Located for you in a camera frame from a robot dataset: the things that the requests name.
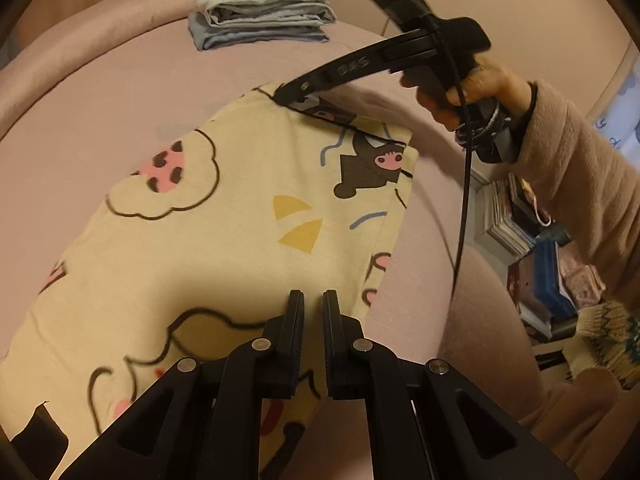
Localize folded light grey pants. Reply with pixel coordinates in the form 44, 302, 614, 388
196, 0, 335, 28

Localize pink rolled duvet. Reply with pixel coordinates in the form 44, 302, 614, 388
0, 0, 211, 136

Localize person's pink fleece clothing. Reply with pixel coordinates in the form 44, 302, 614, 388
520, 367, 640, 480

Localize yellow cartoon print pants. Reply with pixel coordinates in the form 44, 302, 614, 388
0, 82, 418, 480

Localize pink bed sheet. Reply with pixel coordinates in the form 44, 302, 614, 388
0, 15, 546, 480

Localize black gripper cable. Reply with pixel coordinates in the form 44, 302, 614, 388
435, 15, 473, 298

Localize person's right hand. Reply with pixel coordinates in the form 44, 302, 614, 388
419, 55, 533, 133

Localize stack of books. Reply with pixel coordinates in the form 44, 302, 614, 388
482, 175, 551, 256

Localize person's right forearm pink sleeve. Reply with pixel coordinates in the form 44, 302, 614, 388
510, 80, 640, 306

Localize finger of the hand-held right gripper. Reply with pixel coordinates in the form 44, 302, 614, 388
272, 29, 437, 111

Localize blue box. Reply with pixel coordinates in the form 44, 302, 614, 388
532, 240, 576, 318

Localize pink patterned cloth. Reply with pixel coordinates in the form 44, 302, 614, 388
559, 244, 607, 307

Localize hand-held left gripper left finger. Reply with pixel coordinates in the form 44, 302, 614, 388
60, 289, 321, 480

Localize patterned knit cloth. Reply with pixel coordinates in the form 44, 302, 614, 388
575, 302, 640, 391

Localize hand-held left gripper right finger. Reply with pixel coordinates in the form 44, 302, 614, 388
322, 289, 578, 480

